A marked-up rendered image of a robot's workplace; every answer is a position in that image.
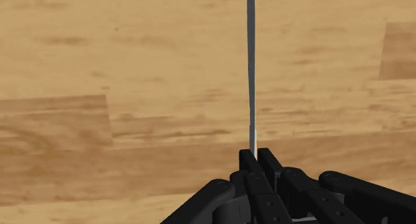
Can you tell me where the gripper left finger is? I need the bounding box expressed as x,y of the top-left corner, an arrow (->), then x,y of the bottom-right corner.
160,149 -> 293,224

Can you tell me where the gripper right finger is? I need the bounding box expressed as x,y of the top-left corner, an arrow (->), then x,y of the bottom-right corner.
257,147 -> 416,224

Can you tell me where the thin grey utensil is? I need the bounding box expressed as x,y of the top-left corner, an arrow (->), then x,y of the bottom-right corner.
245,0 -> 258,161

